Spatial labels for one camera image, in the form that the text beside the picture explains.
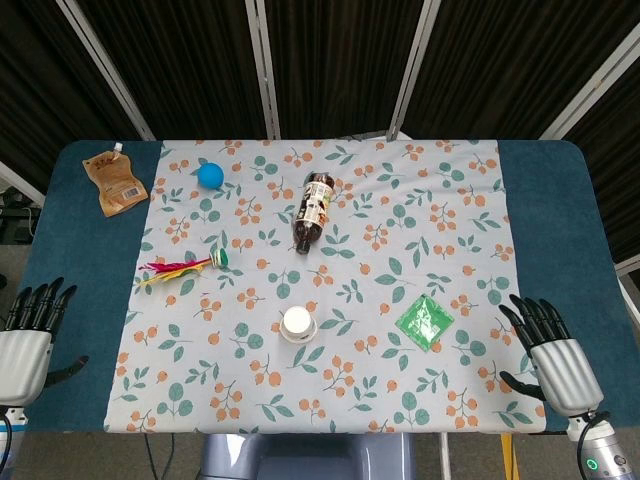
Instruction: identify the white cup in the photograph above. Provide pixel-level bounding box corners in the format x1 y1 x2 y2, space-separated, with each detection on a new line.
279 305 319 344

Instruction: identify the blue table cover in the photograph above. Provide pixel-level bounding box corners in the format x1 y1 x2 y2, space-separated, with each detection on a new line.
0 138 636 435

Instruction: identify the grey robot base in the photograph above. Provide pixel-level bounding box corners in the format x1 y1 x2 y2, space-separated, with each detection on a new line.
195 432 419 480

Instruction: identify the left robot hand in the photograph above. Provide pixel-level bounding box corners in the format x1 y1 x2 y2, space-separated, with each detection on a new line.
0 277 90 407

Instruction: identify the black folding screen with frame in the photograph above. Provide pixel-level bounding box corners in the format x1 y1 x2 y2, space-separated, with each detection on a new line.
0 0 640 271

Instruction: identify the dark drink bottle with label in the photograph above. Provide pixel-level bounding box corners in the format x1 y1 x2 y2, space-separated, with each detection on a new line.
290 171 336 256

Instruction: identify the feather shuttlecock with green base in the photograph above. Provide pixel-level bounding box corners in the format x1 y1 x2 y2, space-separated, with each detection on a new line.
137 249 231 288

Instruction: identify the brown spout pouch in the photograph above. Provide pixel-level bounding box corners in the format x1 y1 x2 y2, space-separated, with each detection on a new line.
81 143 150 219

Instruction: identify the green sachet packet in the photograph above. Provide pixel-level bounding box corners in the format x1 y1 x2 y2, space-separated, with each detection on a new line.
394 294 454 353

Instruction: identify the blue ball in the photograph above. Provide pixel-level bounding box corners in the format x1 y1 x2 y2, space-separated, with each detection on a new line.
196 162 225 191

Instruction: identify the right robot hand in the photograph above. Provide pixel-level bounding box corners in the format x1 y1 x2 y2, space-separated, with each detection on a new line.
498 294 605 417

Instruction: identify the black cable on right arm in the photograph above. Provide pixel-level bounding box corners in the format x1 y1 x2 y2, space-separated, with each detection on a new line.
575 410 612 480

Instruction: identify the floral patterned tablecloth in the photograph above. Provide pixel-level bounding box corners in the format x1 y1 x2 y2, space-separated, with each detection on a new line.
102 137 547 435

